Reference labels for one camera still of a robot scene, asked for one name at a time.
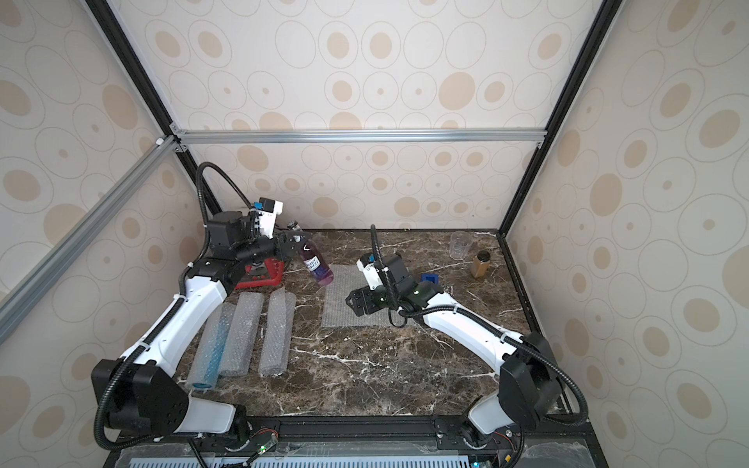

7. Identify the purple bottle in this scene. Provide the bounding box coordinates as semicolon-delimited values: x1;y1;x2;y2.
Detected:
300;238;334;287

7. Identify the stack of bubble wrap sheets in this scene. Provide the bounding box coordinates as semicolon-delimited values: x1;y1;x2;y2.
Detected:
320;264;405;329

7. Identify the blue tape dispenser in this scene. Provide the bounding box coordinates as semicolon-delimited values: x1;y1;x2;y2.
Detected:
421;273;440;285

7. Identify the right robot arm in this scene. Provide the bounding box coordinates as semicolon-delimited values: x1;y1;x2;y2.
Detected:
345;253;562;435

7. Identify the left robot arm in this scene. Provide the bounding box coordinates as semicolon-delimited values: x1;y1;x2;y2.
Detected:
91;210;309;452

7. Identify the red and chrome toaster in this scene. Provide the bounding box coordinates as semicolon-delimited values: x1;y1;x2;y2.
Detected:
235;259;285;291

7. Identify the clear drinking glass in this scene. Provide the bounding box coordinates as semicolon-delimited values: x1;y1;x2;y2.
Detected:
449;231;474;261

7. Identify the brown spice jar black lid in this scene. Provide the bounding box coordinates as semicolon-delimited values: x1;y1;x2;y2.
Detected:
469;250;492;279

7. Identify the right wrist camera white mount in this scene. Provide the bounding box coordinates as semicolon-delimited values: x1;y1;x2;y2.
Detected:
356;253;383;291

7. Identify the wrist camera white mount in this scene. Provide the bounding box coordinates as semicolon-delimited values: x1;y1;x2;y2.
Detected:
356;253;383;291
251;197;284;239

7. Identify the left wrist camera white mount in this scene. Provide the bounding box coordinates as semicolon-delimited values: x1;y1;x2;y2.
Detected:
251;197;284;239

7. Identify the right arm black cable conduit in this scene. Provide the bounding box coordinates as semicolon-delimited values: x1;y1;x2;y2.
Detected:
369;223;589;427

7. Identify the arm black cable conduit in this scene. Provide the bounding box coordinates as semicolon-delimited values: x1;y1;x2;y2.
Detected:
92;162;253;452
369;223;589;427

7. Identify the horizontal aluminium frame bar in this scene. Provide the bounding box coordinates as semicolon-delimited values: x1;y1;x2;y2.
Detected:
177;128;546;144

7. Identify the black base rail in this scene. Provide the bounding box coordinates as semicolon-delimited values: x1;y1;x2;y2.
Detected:
105;415;608;467

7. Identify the black left frame post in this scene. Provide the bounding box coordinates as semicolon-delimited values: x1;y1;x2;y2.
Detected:
82;0;198;181

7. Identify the black frame post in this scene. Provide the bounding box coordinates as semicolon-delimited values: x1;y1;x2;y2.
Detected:
82;0;198;181
497;0;623;239

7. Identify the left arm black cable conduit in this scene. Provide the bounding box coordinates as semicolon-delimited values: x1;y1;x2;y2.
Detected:
92;162;253;452

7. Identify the diagonal aluminium frame bar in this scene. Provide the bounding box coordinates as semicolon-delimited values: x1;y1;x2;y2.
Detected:
1;136;177;341

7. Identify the black right frame post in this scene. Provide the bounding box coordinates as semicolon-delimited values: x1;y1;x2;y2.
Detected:
497;0;623;239

